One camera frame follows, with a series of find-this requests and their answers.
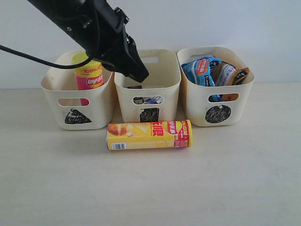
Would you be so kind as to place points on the cream bin circle mark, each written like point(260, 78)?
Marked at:
point(195, 99)

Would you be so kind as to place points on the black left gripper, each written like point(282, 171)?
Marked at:
point(117, 50)

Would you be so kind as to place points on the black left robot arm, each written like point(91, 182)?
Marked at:
point(74, 19)

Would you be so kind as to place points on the long yellow chips can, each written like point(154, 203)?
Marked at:
point(149, 135)

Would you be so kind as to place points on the blue white milk carton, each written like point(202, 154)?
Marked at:
point(153, 101)

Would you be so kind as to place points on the cream bin square mark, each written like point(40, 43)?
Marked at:
point(163, 81)

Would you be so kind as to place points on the orange instant noodle packet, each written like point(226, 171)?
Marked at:
point(224, 74)

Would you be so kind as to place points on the purple juice carton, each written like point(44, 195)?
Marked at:
point(137, 100)

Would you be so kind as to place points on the blue instant noodle packet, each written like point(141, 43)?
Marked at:
point(199, 71)

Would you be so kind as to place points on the pink yellow Lays can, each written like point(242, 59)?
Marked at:
point(89, 76)

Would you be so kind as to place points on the cream bin triangle mark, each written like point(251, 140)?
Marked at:
point(63, 96)

